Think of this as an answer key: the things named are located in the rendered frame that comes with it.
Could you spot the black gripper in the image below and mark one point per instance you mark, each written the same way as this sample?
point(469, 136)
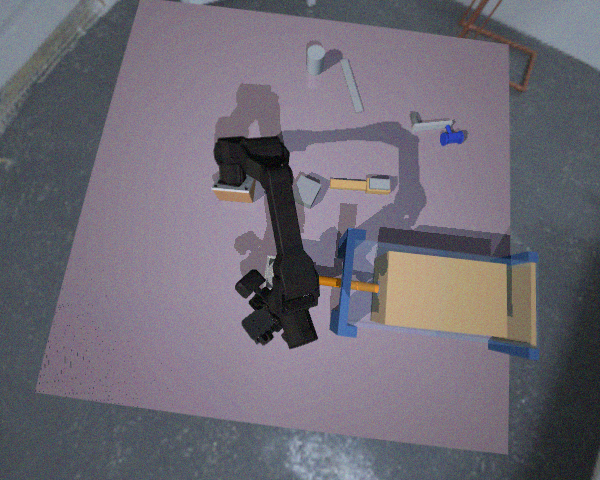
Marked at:
point(250, 283)

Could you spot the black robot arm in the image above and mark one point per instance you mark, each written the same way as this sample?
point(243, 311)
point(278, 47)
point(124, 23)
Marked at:
point(293, 269)

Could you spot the winch handle with blue knob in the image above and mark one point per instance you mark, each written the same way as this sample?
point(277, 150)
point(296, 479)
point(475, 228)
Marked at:
point(444, 138)

